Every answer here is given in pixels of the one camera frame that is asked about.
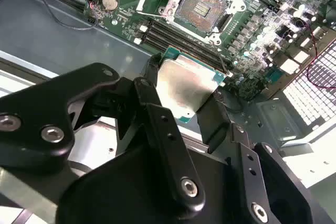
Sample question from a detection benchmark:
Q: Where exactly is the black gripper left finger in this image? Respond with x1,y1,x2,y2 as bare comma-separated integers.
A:
0,53,207,221

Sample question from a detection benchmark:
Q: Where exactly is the silver CPU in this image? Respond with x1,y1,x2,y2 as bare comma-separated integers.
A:
155,45,228,125

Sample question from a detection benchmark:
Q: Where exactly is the metal wire locking lever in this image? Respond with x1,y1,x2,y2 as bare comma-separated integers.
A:
211,41,233,77

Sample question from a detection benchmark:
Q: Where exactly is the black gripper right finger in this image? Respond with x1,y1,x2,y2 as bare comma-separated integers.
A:
196,90,315,224

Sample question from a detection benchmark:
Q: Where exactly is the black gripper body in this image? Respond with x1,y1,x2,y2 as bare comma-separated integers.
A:
55,144,246,224

